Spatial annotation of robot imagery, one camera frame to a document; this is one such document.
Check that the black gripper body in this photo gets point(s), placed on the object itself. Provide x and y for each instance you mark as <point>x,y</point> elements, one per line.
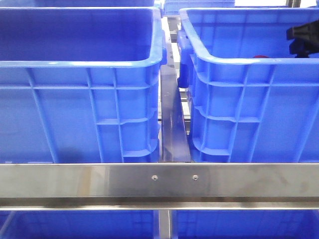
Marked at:
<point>305,39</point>

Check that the red button sideways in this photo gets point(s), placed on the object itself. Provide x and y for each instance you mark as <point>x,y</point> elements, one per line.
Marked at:
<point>261,56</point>

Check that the right blue plastic bin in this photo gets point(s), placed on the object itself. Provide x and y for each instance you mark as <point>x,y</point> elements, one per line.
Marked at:
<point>246,109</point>

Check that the blue plastic bin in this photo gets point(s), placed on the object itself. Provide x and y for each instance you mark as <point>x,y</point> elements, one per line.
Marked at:
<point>246,109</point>
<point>80,84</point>

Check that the rear right blue bin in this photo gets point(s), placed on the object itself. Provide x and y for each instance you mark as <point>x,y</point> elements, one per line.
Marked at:
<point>172,7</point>

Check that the lower right blue bin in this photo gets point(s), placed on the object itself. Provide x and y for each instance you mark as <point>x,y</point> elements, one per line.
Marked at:
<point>246,224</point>

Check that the left blue plastic bin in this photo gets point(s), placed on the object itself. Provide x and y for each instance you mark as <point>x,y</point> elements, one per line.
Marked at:
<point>80,84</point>

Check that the rear left blue bin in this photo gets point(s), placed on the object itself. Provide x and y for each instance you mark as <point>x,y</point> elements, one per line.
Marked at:
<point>96,3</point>

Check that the lower left blue bin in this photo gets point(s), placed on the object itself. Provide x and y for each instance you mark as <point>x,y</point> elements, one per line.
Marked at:
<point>81,225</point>

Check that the steel rack front rail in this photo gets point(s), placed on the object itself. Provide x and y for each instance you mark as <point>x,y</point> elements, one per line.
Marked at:
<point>131,187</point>

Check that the steel centre divider rail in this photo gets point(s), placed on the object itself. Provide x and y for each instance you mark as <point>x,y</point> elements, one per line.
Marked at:
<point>175,148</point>

